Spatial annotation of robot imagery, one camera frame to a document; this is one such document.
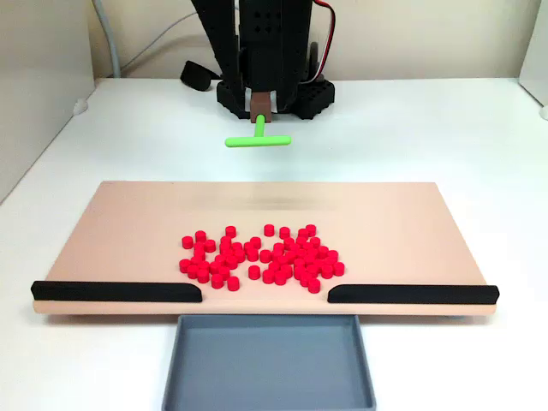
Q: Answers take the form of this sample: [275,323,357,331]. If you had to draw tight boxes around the green T-shaped pusher tool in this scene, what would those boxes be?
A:
[224,92,293,150]

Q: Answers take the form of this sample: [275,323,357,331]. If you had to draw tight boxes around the white side panel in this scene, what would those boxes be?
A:
[518,0,548,108]
[0,0,96,205]

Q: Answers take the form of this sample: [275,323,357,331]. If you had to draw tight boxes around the beige sloped board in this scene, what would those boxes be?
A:
[32,180,500,319]

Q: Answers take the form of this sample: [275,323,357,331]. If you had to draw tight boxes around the gray rectangular tray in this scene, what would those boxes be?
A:
[161,314,378,411]

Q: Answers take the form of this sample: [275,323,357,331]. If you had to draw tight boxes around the black strap clamp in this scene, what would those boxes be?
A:
[179,60,222,92]

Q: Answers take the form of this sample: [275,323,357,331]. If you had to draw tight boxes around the thin gray cable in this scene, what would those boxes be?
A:
[121,10,202,72]

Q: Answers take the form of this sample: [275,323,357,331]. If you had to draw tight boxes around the red white black cable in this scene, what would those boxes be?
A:
[306,0,337,85]

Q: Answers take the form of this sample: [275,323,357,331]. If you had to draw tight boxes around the thick gray cable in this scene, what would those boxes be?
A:
[92,0,122,79]

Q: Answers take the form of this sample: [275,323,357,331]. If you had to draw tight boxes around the black edge rail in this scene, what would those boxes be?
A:
[327,283,500,306]
[30,280,203,304]

